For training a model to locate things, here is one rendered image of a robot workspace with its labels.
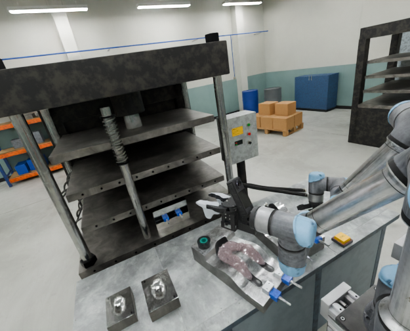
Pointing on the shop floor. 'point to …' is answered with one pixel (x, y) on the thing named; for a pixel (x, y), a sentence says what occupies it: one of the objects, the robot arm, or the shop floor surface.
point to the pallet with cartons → (279, 117)
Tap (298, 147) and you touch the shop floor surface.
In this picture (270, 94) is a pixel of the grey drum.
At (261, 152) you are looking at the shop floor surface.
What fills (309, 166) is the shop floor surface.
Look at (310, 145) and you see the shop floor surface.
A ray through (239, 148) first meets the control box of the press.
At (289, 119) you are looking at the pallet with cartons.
